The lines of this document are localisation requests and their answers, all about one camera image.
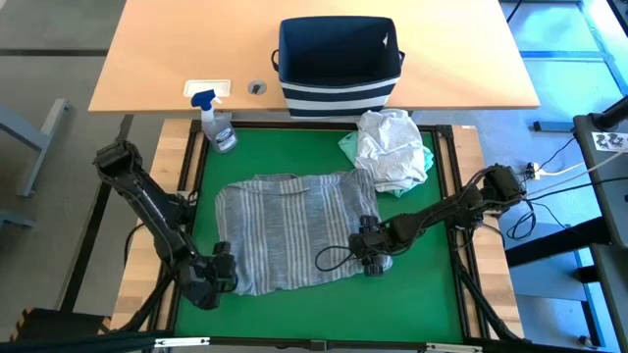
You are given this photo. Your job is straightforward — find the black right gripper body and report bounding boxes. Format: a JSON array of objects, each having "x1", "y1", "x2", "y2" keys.
[{"x1": 347, "y1": 227, "x2": 396, "y2": 265}]

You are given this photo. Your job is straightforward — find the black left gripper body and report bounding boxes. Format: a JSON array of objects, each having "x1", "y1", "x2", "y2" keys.
[{"x1": 179, "y1": 255, "x2": 238, "y2": 312}]

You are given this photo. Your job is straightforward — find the grey striped garment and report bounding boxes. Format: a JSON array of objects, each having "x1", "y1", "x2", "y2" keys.
[{"x1": 214, "y1": 169, "x2": 394, "y2": 297}]

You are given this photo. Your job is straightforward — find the white patterned collared shirt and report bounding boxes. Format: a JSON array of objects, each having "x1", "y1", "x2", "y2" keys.
[{"x1": 353, "y1": 108, "x2": 430, "y2": 194}]

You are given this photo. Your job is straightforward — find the teal shorts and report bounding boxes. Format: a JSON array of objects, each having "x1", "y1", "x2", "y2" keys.
[{"x1": 337, "y1": 129, "x2": 436, "y2": 199}]

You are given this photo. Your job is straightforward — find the navy white-striped laundry basket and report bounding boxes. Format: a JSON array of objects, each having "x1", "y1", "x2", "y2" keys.
[{"x1": 270, "y1": 15, "x2": 407, "y2": 119}]

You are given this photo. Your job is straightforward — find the green table mat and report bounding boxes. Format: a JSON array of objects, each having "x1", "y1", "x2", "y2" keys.
[{"x1": 174, "y1": 127, "x2": 465, "y2": 344}]

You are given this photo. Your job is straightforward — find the clear spray bottle blue trigger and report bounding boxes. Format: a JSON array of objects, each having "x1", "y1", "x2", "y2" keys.
[{"x1": 189, "y1": 87, "x2": 238, "y2": 155}]

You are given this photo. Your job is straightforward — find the black desk foot bar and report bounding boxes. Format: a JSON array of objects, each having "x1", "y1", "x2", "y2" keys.
[{"x1": 58, "y1": 113, "x2": 134, "y2": 313}]

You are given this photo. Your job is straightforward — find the black case with hazard stripes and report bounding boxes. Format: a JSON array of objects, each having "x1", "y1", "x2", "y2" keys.
[{"x1": 9, "y1": 306, "x2": 113, "y2": 343}]

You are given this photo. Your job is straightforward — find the white desk outlet plate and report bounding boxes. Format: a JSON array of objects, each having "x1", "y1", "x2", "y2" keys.
[{"x1": 183, "y1": 78, "x2": 232, "y2": 98}]

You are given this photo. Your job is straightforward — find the black cart base beam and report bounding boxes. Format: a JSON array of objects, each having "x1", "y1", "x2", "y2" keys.
[{"x1": 504, "y1": 215, "x2": 612, "y2": 269}]

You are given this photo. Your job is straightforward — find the grey metal furniture leg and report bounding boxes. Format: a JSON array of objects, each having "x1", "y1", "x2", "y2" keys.
[
  {"x1": 0, "y1": 208, "x2": 38, "y2": 230},
  {"x1": 0, "y1": 97, "x2": 74, "y2": 198}
]

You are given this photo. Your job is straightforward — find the light wooden desk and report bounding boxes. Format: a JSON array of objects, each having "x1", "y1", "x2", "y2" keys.
[{"x1": 87, "y1": 0, "x2": 541, "y2": 115}]

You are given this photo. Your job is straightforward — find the grey desk foot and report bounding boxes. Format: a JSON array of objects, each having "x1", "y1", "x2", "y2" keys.
[{"x1": 533, "y1": 120, "x2": 576, "y2": 133}]

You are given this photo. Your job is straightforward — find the grey black equipment cart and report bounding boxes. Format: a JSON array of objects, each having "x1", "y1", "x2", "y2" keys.
[{"x1": 572, "y1": 95, "x2": 628, "y2": 353}]

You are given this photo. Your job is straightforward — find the white fiducial marker sticker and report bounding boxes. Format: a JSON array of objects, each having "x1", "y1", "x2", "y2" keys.
[{"x1": 592, "y1": 130, "x2": 628, "y2": 152}]

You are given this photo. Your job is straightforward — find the black cable sleeve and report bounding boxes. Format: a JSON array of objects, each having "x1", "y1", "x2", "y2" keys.
[
  {"x1": 448, "y1": 227, "x2": 524, "y2": 343},
  {"x1": 117, "y1": 229, "x2": 192, "y2": 334}
]

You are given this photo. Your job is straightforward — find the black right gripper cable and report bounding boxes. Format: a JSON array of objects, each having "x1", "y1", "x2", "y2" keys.
[{"x1": 313, "y1": 243, "x2": 357, "y2": 274}]

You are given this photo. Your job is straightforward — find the black aluminium table frame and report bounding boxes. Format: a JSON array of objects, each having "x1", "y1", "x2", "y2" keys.
[{"x1": 146, "y1": 119, "x2": 526, "y2": 352}]

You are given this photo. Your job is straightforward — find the silver metal bracket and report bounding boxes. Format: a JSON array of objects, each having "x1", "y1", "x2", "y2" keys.
[
  {"x1": 154, "y1": 336, "x2": 211, "y2": 349},
  {"x1": 425, "y1": 342, "x2": 485, "y2": 353}
]

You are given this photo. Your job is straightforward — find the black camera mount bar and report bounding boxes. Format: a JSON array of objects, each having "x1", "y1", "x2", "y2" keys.
[{"x1": 0, "y1": 330, "x2": 171, "y2": 353}]

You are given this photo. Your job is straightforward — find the white floor cable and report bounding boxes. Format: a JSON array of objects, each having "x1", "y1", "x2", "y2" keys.
[{"x1": 539, "y1": 146, "x2": 628, "y2": 178}]

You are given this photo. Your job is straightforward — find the black floor cable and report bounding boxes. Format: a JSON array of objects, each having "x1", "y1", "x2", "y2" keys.
[{"x1": 524, "y1": 176, "x2": 628, "y2": 202}]

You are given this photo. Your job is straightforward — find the black cylindrical post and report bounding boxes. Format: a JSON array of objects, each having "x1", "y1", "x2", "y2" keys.
[{"x1": 588, "y1": 95, "x2": 628, "y2": 131}]

